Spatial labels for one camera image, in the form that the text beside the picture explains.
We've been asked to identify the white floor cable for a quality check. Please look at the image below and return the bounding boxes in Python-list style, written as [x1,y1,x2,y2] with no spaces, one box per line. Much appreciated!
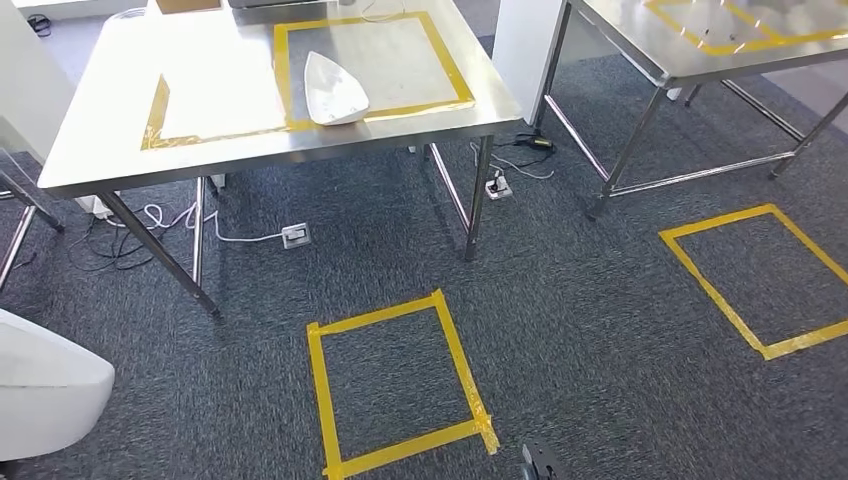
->
[470,142,554,181]

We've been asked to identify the white power cable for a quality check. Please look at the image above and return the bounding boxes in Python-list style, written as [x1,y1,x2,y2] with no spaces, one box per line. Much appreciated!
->
[105,201,286,243]

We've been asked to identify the white curved plastic part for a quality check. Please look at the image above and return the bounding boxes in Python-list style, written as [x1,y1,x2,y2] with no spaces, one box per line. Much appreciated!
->
[303,50,371,127]
[0,307,117,463]

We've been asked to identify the black floor cables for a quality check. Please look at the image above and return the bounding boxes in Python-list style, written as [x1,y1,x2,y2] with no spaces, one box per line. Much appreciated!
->
[66,211,200,273]

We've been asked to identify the white power strip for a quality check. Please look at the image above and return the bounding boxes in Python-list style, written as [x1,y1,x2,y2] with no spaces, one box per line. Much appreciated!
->
[72,193,114,220]

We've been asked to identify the large yellow tape frame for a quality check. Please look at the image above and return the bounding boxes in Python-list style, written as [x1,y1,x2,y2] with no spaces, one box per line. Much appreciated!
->
[272,11,477,132]

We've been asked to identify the black power adapter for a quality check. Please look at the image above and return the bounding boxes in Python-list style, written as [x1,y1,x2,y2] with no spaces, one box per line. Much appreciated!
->
[513,132,558,154]

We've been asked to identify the black robot body part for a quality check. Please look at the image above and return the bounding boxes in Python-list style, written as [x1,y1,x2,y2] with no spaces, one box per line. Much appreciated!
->
[519,442,561,480]

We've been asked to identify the yellow floor tape square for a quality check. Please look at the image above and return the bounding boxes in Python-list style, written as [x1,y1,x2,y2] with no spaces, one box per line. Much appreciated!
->
[306,289,500,480]

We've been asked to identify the grey floor socket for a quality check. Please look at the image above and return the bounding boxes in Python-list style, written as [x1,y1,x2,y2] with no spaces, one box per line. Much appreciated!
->
[281,223,313,251]
[484,168,515,201]

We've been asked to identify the stainless steel workbench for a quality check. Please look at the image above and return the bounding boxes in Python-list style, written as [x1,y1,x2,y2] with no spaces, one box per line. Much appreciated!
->
[36,0,525,319]

